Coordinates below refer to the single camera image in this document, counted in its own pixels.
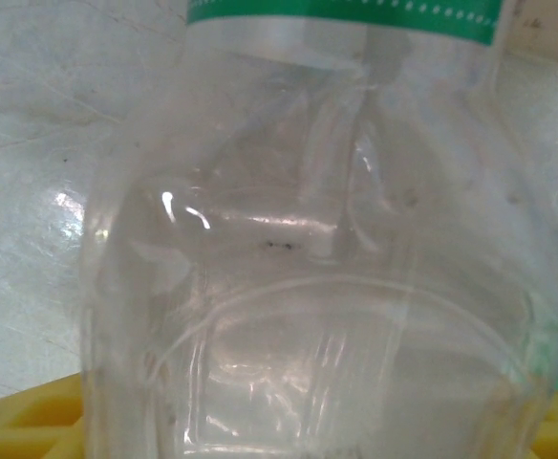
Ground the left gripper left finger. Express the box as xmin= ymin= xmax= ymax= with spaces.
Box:
xmin=0 ymin=375 xmax=87 ymax=459

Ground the clear bottle green label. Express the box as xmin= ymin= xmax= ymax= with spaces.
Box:
xmin=75 ymin=0 xmax=558 ymax=459

